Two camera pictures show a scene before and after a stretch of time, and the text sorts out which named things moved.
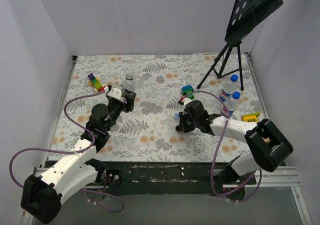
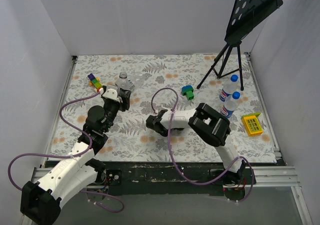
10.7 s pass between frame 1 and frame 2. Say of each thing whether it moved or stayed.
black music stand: stayed
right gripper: moved
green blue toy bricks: stayed
